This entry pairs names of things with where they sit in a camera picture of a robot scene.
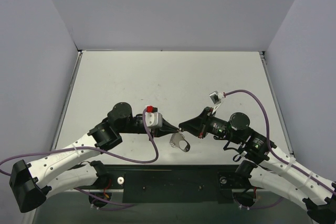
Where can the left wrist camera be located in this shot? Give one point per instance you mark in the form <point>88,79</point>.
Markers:
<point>153,118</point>

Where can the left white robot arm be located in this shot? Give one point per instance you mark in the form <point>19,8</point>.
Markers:
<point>32,183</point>

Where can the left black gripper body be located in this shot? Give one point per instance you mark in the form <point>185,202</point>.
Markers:
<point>159,129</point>

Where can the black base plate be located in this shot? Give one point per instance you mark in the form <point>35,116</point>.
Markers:
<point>177,184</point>

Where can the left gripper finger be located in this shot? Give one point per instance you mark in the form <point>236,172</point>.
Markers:
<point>166,126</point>
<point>161,133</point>

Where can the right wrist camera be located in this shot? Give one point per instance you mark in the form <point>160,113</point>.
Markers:
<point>217,97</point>

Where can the aluminium table frame rail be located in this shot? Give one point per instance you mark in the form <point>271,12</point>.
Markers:
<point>52,104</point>

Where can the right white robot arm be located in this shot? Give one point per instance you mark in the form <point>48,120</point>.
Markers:
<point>266,166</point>

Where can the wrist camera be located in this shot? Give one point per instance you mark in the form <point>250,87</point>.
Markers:
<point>153,118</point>
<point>217,97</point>

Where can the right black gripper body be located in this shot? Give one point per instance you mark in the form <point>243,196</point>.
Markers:
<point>205,125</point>

